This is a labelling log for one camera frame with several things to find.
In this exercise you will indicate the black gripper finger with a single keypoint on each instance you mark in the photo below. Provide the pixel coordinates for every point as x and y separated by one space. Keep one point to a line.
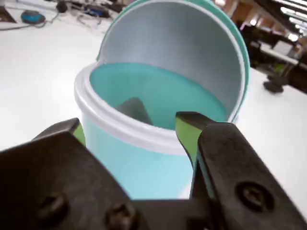
235 167
48 172

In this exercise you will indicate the teal whale-shaped bin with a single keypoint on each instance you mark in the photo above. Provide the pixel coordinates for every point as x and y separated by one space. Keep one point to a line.
168 48

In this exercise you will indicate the black stand base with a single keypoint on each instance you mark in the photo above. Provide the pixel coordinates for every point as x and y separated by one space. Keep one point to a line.
274 85

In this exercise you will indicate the blue round desk device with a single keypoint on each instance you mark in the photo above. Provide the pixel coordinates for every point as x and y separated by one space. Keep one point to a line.
32 17

